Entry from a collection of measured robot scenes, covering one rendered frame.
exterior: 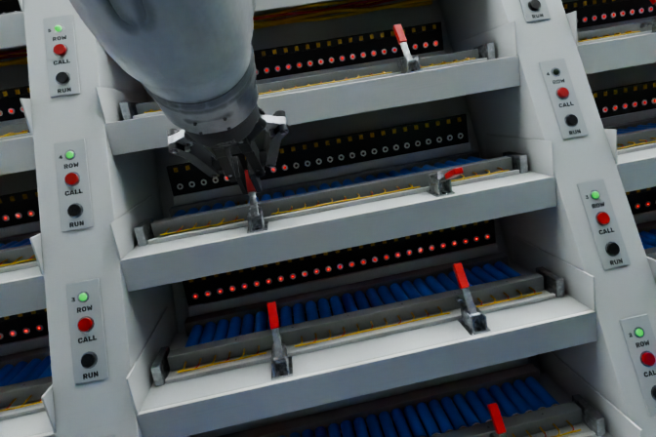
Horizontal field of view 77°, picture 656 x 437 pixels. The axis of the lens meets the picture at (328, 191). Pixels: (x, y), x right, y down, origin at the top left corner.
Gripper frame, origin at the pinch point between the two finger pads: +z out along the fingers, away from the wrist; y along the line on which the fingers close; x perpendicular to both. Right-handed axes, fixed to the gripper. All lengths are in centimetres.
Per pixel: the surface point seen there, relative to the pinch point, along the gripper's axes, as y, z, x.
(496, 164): 37.7, 6.0, -3.1
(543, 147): 42.3, 0.5, -3.7
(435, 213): 24.7, 1.9, -9.8
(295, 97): 8.5, -1.5, 10.0
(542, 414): 35, 12, -39
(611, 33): 64, 4, 16
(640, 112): 74, 15, 5
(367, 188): 17.0, 6.4, -3.0
